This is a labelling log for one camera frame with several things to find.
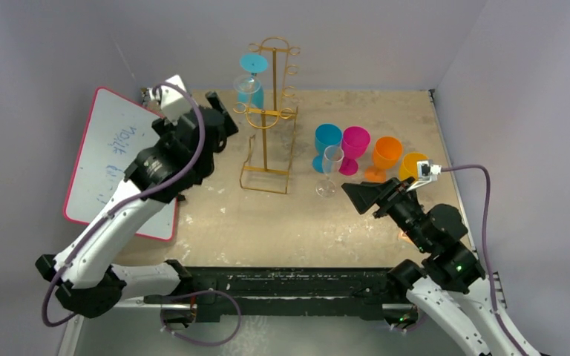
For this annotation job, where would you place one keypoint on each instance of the yellow plastic wine glass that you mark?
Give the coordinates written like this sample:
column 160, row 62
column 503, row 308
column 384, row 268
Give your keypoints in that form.
column 408, row 167

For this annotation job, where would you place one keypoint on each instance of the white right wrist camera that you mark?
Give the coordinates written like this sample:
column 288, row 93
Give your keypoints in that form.
column 427, row 172

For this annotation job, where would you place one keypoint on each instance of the magenta plastic wine glass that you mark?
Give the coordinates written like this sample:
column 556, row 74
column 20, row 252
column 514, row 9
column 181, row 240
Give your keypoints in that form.
column 355, row 142

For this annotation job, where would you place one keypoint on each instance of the pink framed whiteboard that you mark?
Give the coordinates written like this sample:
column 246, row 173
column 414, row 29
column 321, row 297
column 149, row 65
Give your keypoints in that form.
column 117, row 129

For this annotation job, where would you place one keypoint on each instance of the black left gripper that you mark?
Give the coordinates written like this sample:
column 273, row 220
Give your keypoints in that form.
column 227, row 127

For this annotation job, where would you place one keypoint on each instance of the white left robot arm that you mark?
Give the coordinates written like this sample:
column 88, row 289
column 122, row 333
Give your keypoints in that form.
column 84, row 277

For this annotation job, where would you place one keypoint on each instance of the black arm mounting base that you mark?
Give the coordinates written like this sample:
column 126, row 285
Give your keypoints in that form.
column 370, row 294

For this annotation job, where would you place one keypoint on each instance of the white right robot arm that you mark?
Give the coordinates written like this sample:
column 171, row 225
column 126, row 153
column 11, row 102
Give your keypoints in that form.
column 450, row 285

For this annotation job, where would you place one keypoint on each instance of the clear wine glass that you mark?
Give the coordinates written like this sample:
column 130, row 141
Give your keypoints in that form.
column 331, row 161
column 247, row 84

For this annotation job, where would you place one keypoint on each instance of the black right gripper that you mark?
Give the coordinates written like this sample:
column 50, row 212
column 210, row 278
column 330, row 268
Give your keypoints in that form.
column 387, row 197

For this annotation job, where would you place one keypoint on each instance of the orange patterned card box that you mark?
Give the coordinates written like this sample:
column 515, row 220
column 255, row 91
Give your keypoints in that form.
column 403, row 236

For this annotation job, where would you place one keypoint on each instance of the gold wire glass rack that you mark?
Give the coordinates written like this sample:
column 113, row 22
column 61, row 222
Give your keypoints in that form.
column 278, row 52

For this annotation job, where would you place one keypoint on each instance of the orange plastic wine glass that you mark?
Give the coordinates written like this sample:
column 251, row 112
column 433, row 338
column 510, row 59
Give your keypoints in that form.
column 386, row 153

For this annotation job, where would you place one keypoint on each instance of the clear wine glass front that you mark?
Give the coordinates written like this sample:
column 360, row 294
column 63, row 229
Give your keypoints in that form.
column 331, row 161

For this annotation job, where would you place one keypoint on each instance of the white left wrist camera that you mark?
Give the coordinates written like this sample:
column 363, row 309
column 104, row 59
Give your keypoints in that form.
column 172, row 103

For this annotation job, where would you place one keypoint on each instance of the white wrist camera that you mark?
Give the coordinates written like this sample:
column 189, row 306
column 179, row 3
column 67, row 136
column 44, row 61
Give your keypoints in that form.
column 172, row 103
column 427, row 172

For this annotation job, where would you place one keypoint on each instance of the blue wine glass row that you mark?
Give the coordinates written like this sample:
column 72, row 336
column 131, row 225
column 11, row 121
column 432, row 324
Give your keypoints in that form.
column 253, row 63
column 325, row 135

